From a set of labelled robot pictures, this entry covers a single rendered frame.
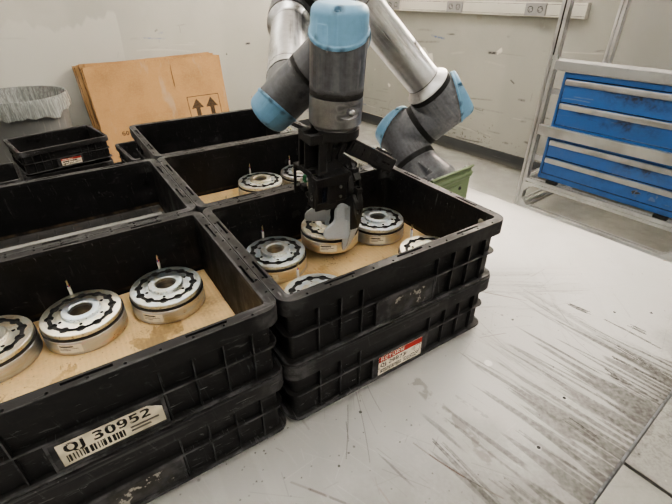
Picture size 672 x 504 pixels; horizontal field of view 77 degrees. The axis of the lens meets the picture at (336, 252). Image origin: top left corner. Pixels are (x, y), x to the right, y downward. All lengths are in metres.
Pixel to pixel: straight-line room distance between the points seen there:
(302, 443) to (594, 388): 0.47
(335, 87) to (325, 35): 0.06
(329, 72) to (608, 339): 0.67
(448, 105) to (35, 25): 3.04
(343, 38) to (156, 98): 3.18
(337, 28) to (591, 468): 0.65
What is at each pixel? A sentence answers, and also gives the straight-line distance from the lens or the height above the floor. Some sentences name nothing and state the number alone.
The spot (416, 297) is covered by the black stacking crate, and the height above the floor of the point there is 0.84.
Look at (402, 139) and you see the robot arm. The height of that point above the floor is 0.90.
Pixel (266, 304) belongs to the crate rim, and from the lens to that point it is 0.50.
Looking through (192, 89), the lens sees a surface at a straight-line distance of 3.79.
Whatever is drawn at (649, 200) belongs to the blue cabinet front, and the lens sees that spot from 2.55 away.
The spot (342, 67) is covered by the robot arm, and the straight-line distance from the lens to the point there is 0.58.
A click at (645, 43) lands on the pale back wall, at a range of 3.37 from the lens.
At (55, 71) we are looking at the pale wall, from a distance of 3.73.
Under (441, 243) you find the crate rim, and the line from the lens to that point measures 0.62.
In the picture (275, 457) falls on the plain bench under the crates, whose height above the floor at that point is 0.70.
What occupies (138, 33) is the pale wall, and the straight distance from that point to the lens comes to 3.83.
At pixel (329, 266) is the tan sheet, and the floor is 0.83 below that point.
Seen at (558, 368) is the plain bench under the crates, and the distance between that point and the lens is 0.82.
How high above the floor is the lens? 1.24
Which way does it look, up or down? 32 degrees down
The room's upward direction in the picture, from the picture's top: straight up
